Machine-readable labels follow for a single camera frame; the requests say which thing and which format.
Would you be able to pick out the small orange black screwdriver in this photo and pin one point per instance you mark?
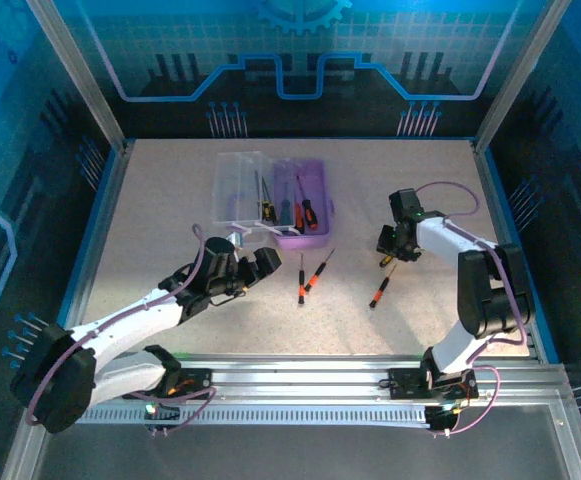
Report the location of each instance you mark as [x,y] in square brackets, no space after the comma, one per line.
[314,282]
[376,297]
[301,290]

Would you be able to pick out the large orange black screwdriver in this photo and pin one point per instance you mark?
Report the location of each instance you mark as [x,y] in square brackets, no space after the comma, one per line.
[311,215]

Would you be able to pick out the clear plastic box lid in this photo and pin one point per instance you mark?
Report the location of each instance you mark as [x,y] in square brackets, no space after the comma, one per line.
[232,190]

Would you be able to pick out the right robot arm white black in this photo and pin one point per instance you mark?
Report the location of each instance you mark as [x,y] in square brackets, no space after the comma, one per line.
[450,345]

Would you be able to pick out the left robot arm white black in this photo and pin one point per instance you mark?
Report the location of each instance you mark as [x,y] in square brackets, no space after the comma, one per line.
[130,320]

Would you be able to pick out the purple plastic tool box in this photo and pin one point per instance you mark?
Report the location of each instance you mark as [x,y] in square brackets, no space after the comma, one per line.
[320,180]

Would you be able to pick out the blue table edge strip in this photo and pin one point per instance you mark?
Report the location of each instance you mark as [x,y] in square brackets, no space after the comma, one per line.
[101,200]
[503,200]

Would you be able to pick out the black controller board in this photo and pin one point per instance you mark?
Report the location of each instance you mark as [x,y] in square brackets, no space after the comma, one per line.
[442,417]
[162,417]

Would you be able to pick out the grey metal sheet panel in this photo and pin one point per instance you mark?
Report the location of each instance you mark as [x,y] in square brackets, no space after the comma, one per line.
[295,455]

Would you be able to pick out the aluminium mounting rail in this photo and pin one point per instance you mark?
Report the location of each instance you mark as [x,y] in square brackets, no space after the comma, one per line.
[295,375]

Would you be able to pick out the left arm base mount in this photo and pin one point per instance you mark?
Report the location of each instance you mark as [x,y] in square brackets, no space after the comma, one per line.
[195,377]

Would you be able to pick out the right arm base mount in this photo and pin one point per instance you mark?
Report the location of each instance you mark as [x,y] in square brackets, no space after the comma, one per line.
[405,382]

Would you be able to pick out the blue printed enclosure panel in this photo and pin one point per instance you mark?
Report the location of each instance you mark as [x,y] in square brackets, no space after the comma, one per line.
[570,175]
[10,175]
[295,110]

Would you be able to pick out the aluminium frame post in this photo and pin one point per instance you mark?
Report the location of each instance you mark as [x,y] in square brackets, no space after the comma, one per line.
[518,75]
[84,75]

